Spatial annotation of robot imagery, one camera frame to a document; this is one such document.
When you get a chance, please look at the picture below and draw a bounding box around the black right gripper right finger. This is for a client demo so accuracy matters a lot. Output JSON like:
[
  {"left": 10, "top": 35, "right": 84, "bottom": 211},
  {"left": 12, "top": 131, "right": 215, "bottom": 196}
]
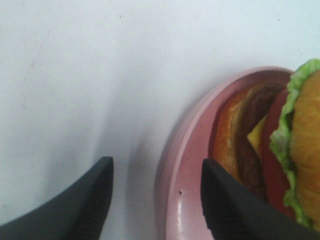
[{"left": 201, "top": 159, "right": 320, "bottom": 240}]

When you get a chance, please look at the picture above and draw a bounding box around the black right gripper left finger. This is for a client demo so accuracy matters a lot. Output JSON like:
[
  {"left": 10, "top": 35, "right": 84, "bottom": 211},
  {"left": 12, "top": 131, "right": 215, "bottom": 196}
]
[{"left": 0, "top": 156, "right": 114, "bottom": 240}]

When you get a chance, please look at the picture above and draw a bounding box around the pink round plate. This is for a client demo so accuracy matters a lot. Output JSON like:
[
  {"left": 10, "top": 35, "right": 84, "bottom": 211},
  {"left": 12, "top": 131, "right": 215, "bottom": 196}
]
[{"left": 155, "top": 67, "right": 295, "bottom": 240}]

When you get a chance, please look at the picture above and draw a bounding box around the burger with lettuce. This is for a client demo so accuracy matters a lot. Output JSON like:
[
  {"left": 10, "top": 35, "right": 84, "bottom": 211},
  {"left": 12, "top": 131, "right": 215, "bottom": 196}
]
[{"left": 210, "top": 58, "right": 320, "bottom": 231}]

